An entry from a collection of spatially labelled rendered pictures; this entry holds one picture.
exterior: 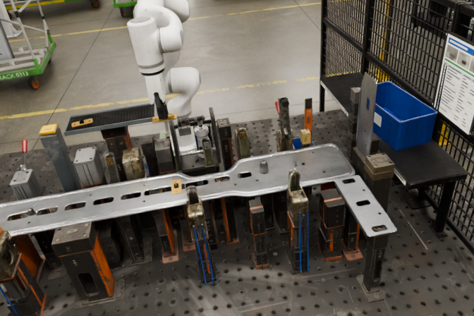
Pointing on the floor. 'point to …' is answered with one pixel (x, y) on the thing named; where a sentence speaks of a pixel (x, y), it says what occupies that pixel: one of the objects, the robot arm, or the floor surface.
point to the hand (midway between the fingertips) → (162, 111)
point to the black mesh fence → (429, 197)
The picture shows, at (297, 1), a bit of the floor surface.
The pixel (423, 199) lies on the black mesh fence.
